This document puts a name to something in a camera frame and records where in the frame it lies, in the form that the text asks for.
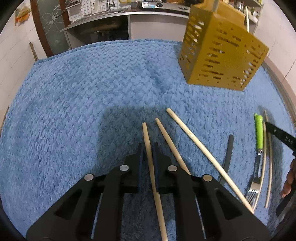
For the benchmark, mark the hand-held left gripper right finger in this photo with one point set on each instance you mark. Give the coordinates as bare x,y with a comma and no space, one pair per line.
157,169

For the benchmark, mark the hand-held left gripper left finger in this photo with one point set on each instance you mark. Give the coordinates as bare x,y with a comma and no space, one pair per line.
140,166

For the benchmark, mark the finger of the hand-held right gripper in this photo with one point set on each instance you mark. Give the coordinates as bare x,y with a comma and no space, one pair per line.
281,135

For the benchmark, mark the wooden chopstick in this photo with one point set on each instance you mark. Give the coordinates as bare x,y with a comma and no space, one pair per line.
150,166
168,143
201,148

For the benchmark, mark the thin pale chopstick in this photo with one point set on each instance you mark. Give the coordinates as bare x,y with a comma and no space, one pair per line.
270,166
263,166

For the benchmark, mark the yellow perforated utensil holder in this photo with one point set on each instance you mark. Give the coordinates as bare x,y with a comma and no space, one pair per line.
222,53

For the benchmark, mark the person's right hand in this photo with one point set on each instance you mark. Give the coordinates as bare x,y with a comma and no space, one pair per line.
290,180

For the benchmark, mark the blue fluffy blanket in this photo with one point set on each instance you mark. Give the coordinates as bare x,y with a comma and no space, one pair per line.
81,104

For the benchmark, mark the stainless steel sink counter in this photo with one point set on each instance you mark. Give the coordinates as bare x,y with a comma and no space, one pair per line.
104,19

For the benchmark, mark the wooden stick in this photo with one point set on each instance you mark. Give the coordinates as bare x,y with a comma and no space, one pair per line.
34,52

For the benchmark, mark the gas stove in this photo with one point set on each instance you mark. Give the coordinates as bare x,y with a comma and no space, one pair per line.
161,5

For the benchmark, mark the sink faucet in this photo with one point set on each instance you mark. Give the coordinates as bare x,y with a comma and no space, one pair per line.
111,4

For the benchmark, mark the brown door with frosted glass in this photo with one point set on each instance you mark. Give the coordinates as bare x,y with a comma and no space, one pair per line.
49,25

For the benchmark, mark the hanging plastic bag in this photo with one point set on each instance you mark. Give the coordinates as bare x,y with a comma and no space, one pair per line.
22,13

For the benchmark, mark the corner wall shelf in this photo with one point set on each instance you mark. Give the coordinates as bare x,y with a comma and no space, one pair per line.
253,12

